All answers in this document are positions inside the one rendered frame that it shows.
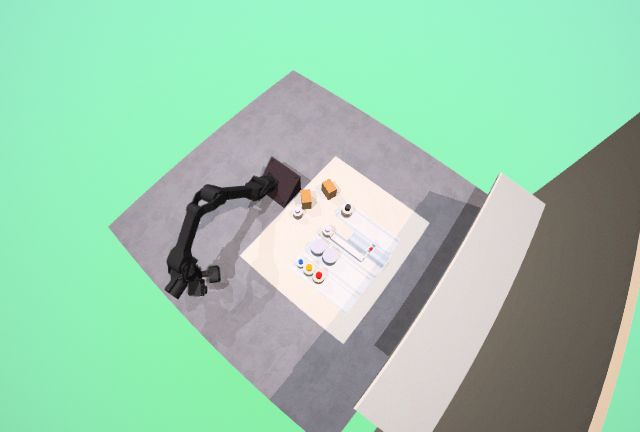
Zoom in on brown jar with red lid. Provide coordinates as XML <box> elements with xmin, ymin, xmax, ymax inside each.
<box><xmin>312</xmin><ymin>270</ymin><xmax>325</xmax><ymax>284</ymax></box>

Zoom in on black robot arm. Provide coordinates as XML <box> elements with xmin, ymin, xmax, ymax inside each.
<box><xmin>164</xmin><ymin>172</ymin><xmax>278</xmax><ymax>299</ymax></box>

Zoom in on brown rectangular block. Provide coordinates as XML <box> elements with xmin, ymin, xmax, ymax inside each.
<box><xmin>321</xmin><ymin>179</ymin><xmax>337</xmax><ymax>200</ymax></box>
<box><xmin>301</xmin><ymin>189</ymin><xmax>312</xmax><ymax>210</ymax></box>

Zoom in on grey jar with black lid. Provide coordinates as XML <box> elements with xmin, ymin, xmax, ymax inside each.
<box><xmin>341</xmin><ymin>204</ymin><xmax>353</xmax><ymax>218</ymax></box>

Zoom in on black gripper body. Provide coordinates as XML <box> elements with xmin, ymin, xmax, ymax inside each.
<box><xmin>186</xmin><ymin>264</ymin><xmax>221</xmax><ymax>283</ymax></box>

